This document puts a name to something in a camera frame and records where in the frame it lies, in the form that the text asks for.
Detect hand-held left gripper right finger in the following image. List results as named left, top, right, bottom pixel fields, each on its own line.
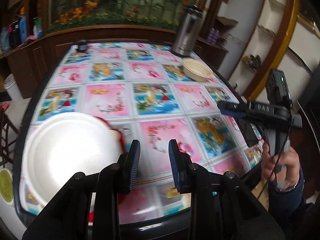
left=168, top=139, right=285, bottom=240

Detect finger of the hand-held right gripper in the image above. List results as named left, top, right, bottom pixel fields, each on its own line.
left=217, top=101, right=248, bottom=111
left=221, top=109, right=250, bottom=120

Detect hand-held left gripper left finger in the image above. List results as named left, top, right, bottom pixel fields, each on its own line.
left=22, top=139, right=141, bottom=240

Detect large white plate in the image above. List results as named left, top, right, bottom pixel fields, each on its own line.
left=24, top=112, right=124, bottom=207

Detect person's right forearm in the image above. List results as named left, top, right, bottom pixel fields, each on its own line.
left=267, top=166, right=315, bottom=240

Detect person's right hand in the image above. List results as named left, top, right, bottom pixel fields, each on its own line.
left=260, top=144, right=300, bottom=193

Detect dark rectangular object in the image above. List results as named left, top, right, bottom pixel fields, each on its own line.
left=236, top=119, right=259, bottom=148

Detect small beige bowl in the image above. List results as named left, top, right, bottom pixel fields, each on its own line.
left=182, top=58, right=214, bottom=82

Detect printed colourful tablecloth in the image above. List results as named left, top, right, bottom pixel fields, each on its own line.
left=19, top=42, right=265, bottom=224

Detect purple boxes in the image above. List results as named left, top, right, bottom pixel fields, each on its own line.
left=207, top=27, right=222, bottom=44

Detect white gold trimmed shelf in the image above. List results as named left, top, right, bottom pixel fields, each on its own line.
left=217, top=0, right=320, bottom=110

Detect stainless steel thermos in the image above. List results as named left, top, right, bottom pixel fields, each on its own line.
left=171, top=5, right=203, bottom=58

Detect green topped white stool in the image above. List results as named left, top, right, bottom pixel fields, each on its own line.
left=0, top=169, right=15, bottom=208

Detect small black jar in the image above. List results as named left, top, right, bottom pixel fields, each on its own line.
left=75, top=39, right=90, bottom=53

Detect wooden chair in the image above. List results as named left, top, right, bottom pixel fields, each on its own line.
left=0, top=102, right=20, bottom=167

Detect white bucket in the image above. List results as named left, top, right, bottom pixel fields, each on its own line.
left=3, top=74, right=23, bottom=103

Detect dark wooden cabinet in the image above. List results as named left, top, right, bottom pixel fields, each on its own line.
left=0, top=25, right=229, bottom=98

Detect white and green bottle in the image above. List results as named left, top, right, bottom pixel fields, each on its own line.
left=32, top=17, right=43, bottom=39

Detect blue bottle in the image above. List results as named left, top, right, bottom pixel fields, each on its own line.
left=19, top=15, right=27, bottom=43

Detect black bottle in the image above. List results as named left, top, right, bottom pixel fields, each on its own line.
left=9, top=20, right=20, bottom=48

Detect black cable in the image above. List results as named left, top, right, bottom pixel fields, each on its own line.
left=257, top=97, right=294, bottom=205

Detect flower wall poster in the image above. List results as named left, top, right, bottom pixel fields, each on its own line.
left=47, top=0, right=200, bottom=33

